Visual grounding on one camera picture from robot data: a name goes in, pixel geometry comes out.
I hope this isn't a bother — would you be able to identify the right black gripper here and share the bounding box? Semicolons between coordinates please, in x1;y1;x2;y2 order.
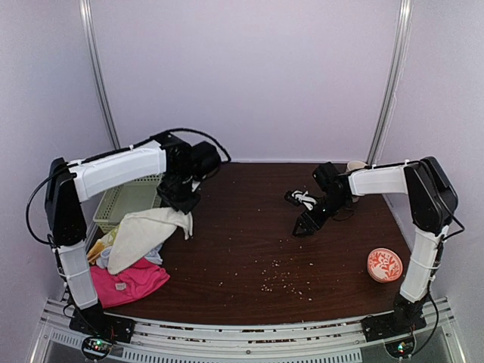
293;192;351;236

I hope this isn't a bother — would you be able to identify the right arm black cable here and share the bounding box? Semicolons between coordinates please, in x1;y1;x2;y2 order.
421;215;466;341

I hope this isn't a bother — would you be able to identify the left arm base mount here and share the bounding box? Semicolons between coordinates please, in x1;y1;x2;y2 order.
69;309;135;343

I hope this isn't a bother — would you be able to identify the light blue towel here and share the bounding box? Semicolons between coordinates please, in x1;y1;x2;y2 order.
95;246;163;268

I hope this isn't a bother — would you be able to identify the left aluminium frame post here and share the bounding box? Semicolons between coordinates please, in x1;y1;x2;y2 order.
79;0;121;150

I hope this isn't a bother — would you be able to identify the right aluminium frame post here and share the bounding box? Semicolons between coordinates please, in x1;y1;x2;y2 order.
367;0;414;165

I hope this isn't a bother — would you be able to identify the cream white towel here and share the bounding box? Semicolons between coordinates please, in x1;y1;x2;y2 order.
107;207;194;275

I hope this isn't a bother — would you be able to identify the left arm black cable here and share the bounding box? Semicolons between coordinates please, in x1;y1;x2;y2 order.
25;128;232;247

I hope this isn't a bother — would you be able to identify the green plastic basket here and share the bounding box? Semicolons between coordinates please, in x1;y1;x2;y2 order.
93;175;161;233

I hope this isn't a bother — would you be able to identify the cream patterned mug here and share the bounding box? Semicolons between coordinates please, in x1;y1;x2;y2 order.
346;160;367;172

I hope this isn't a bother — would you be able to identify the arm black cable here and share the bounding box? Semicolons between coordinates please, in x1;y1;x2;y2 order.
25;128;232;247
421;215;466;341

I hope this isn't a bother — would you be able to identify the aluminium front rail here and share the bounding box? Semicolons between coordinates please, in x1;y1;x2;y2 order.
28;296;468;363

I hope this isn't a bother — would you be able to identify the red white patterned bowl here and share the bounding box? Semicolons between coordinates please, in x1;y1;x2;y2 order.
367;248;404;284

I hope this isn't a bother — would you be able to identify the pink towel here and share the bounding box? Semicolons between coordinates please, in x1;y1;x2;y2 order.
90;258;170;309

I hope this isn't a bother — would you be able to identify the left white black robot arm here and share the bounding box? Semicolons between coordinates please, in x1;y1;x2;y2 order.
45;130;224;336

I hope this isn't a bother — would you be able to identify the yellow patterned towel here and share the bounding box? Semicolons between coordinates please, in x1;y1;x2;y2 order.
87;225;119;265

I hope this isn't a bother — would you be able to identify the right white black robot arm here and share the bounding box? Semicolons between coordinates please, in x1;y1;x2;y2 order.
284;157;458;334

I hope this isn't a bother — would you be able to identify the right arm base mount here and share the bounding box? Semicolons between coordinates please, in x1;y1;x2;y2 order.
361;312;427;342

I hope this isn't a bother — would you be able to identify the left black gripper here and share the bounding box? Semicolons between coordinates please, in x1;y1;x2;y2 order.
157;169;202;216

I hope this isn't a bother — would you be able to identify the aluminium frame post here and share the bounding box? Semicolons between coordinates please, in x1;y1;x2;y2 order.
367;0;414;165
79;0;121;150

